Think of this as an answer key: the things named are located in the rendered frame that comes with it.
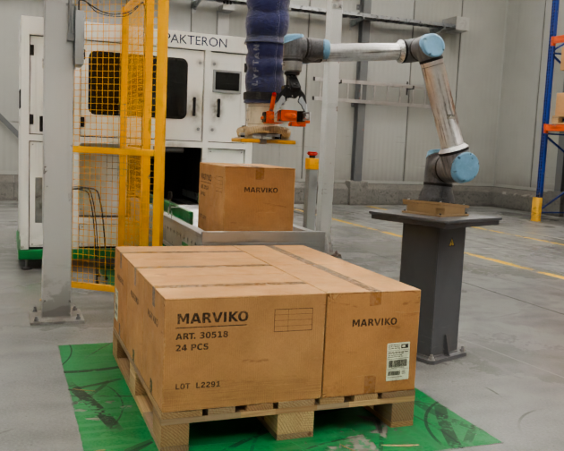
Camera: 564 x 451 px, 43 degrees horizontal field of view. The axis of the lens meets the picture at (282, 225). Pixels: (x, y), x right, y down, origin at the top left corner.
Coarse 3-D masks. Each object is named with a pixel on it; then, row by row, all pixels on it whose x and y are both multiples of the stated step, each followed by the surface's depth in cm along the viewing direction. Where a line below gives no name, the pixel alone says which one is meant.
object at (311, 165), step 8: (312, 160) 450; (312, 168) 450; (312, 176) 451; (312, 184) 452; (304, 192) 456; (312, 192) 453; (304, 200) 456; (312, 200) 453; (304, 208) 456; (312, 208) 454; (304, 216) 456; (312, 216) 455; (304, 224) 456; (312, 224) 455
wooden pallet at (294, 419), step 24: (120, 360) 343; (144, 384) 276; (144, 408) 283; (216, 408) 253; (240, 408) 260; (264, 408) 260; (288, 408) 263; (312, 408) 267; (336, 408) 270; (384, 408) 284; (408, 408) 282; (168, 432) 248; (288, 432) 264; (312, 432) 268
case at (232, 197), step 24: (216, 168) 400; (240, 168) 384; (264, 168) 389; (288, 168) 394; (216, 192) 399; (240, 192) 386; (264, 192) 391; (288, 192) 395; (216, 216) 399; (240, 216) 388; (264, 216) 392; (288, 216) 397
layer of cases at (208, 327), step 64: (128, 256) 325; (192, 256) 333; (256, 256) 341; (320, 256) 350; (128, 320) 314; (192, 320) 246; (256, 320) 255; (320, 320) 264; (384, 320) 273; (192, 384) 249; (256, 384) 258; (320, 384) 267; (384, 384) 277
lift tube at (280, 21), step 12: (252, 0) 372; (264, 0) 369; (276, 0) 370; (288, 0) 377; (252, 12) 373; (264, 12) 371; (276, 12) 372; (252, 24) 373; (264, 24) 371; (276, 24) 372; (288, 24) 380; (252, 36) 374; (264, 36) 372; (276, 36) 373
